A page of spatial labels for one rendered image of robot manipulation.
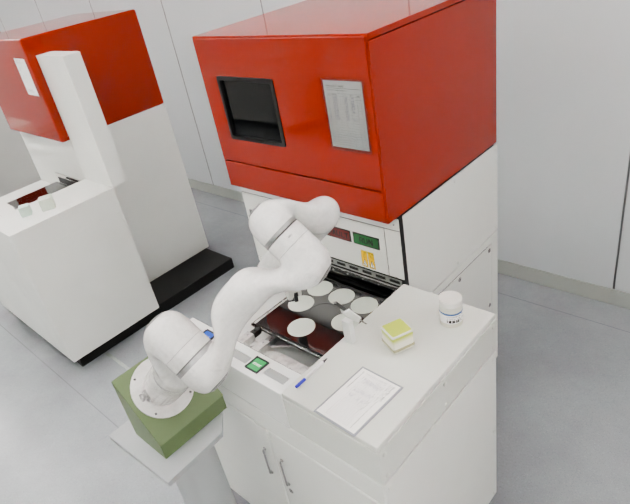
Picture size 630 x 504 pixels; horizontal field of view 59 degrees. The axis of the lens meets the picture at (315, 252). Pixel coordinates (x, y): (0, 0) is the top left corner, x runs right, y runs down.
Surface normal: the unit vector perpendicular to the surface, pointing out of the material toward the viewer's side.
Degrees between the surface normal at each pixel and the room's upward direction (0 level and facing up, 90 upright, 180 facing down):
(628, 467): 0
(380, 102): 90
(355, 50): 90
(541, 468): 0
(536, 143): 90
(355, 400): 0
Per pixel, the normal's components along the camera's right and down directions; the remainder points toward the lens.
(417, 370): -0.17, -0.85
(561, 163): -0.66, 0.48
